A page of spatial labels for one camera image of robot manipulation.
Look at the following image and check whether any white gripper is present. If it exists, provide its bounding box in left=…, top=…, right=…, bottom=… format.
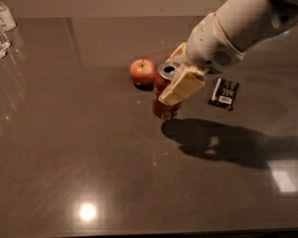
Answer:
left=158, top=13, right=245, bottom=106

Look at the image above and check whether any red coke can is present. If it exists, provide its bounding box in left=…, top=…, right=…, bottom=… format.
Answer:
left=152, top=61, right=183, bottom=121

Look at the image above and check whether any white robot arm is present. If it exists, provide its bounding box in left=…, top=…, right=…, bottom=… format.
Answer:
left=158, top=0, right=298, bottom=106

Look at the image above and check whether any red apple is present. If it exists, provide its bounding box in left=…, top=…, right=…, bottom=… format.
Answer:
left=129, top=59, right=156, bottom=86

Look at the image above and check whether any black snack packet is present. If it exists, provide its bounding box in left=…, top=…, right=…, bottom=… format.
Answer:
left=208, top=77, right=239, bottom=111

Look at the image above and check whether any white label water bottle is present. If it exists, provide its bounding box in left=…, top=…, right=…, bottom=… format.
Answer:
left=0, top=1, right=17, bottom=32

